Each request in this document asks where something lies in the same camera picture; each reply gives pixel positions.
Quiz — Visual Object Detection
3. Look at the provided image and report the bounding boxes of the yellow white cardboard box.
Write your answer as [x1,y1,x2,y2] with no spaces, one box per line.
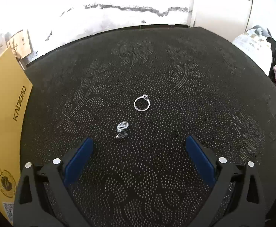
[0,49,33,223]

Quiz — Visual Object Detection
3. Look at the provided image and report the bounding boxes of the brown kraft paper bag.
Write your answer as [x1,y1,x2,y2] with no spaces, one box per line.
[7,29,32,61]

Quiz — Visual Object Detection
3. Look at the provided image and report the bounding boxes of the white printed plastic bag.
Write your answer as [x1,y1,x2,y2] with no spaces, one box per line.
[232,26,273,76]

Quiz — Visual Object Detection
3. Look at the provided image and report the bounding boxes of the dark floral patterned mat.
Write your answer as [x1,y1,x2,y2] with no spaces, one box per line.
[20,28,276,226]

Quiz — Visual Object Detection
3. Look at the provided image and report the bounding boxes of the silver ring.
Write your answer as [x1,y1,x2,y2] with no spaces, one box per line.
[133,94,151,112]

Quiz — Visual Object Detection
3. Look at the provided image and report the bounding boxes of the white door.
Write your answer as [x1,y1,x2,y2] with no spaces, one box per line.
[190,0,253,41]

